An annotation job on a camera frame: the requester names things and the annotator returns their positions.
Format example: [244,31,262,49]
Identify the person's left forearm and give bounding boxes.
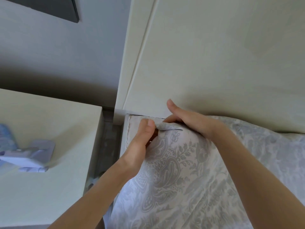
[48,162,134,229]

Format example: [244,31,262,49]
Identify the blue-grey cloth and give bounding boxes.
[107,113,305,229]

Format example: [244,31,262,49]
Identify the cream nightstand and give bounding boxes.
[0,88,104,227]

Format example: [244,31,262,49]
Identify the person's left hand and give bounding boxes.
[118,118,157,182]

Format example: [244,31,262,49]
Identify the person's right hand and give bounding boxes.
[163,99,228,142]

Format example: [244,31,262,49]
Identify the person's right forearm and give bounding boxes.
[212,126,305,229]

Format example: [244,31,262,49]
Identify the blue crumpled pouch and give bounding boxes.
[0,123,19,153]

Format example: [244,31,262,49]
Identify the dark wall switch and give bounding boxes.
[0,0,80,24]

